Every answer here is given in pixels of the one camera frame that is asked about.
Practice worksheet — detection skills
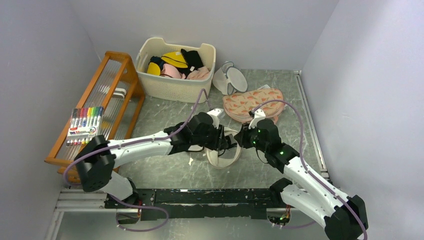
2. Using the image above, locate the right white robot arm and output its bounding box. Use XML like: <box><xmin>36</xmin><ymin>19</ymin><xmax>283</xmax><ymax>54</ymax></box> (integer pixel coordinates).
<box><xmin>235</xmin><ymin>119</ymin><xmax>368</xmax><ymax>240</ymax></box>

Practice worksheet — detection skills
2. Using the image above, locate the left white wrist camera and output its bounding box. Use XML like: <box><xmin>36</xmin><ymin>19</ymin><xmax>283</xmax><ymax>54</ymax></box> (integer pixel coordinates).
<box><xmin>207</xmin><ymin>108</ymin><xmax>224</xmax><ymax>129</ymax></box>

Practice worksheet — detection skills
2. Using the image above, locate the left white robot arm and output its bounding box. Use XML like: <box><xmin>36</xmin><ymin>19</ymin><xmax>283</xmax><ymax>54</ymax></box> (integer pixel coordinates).
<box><xmin>74</xmin><ymin>112</ymin><xmax>231</xmax><ymax>208</ymax></box>

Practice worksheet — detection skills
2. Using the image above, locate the pink garment in basket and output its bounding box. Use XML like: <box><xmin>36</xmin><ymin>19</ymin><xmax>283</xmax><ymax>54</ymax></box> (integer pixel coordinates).
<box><xmin>160</xmin><ymin>63</ymin><xmax>210</xmax><ymax>80</ymax></box>

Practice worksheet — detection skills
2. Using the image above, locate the cream plastic laundry basket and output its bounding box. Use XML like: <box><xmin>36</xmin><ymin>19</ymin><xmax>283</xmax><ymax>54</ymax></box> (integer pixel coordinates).
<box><xmin>134</xmin><ymin>37</ymin><xmax>216</xmax><ymax>103</ymax></box>

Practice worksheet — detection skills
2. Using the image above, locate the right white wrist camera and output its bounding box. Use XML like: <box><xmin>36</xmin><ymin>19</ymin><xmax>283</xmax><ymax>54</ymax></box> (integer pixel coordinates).
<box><xmin>248</xmin><ymin>109</ymin><xmax>266</xmax><ymax>129</ymax></box>

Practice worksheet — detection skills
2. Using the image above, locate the white blue-trimmed mesh bag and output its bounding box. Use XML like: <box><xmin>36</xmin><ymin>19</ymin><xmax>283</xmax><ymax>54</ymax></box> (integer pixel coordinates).
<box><xmin>212</xmin><ymin>61</ymin><xmax>248</xmax><ymax>96</ymax></box>

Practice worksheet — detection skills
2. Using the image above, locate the pink floral laundry bag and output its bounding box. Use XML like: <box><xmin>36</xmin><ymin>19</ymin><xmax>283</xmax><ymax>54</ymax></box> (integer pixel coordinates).
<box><xmin>222</xmin><ymin>88</ymin><xmax>286</xmax><ymax>123</ymax></box>

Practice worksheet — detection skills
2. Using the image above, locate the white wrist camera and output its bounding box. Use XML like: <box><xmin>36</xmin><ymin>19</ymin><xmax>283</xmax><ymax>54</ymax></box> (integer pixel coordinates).
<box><xmin>248</xmin><ymin>109</ymin><xmax>266</xmax><ymax>129</ymax></box>
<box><xmin>207</xmin><ymin>108</ymin><xmax>224</xmax><ymax>129</ymax></box>

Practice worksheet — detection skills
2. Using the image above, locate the yellow garment in basket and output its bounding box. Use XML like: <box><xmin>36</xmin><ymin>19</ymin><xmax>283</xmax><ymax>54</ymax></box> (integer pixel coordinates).
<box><xmin>146</xmin><ymin>51</ymin><xmax>188</xmax><ymax>76</ymax></box>

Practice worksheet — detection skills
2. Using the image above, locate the black garment in basket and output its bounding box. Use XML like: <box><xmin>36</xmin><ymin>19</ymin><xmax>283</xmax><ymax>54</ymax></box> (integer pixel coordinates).
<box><xmin>180</xmin><ymin>49</ymin><xmax>204</xmax><ymax>72</ymax></box>

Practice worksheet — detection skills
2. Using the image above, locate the coloured marker pen pack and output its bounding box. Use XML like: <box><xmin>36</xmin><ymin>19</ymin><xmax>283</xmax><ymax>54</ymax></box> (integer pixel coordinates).
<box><xmin>65</xmin><ymin>106</ymin><xmax>104</xmax><ymax>147</ymax></box>

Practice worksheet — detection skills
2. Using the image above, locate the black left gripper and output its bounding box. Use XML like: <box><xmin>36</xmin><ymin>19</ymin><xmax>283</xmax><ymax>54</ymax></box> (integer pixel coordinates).
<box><xmin>191</xmin><ymin>122</ymin><xmax>229</xmax><ymax>152</ymax></box>

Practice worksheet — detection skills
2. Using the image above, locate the black bra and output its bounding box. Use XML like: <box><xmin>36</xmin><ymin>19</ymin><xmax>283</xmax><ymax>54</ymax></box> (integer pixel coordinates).
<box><xmin>217</xmin><ymin>131</ymin><xmax>238</xmax><ymax>158</ymax></box>

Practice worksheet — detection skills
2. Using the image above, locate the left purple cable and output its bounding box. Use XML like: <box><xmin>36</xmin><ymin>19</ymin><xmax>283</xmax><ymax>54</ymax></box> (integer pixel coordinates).
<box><xmin>62</xmin><ymin>88</ymin><xmax>213</xmax><ymax>188</ymax></box>

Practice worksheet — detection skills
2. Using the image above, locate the wooden rack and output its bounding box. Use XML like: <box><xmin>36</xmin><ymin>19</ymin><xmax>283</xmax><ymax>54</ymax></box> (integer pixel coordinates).
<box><xmin>44</xmin><ymin>51</ymin><xmax>146</xmax><ymax>174</ymax></box>

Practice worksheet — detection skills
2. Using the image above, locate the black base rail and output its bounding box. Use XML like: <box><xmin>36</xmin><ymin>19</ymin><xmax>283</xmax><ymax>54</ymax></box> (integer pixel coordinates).
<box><xmin>104</xmin><ymin>187</ymin><xmax>292</xmax><ymax>222</ymax></box>

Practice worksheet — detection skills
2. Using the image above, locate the white mesh laundry bag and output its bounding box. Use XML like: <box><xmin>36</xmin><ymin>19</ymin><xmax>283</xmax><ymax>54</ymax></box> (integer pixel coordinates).
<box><xmin>189</xmin><ymin>127</ymin><xmax>242</xmax><ymax>169</ymax></box>

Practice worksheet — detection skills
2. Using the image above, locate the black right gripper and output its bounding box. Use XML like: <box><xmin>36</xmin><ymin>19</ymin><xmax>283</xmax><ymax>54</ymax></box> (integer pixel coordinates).
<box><xmin>234</xmin><ymin>121</ymin><xmax>269</xmax><ymax>153</ymax></box>

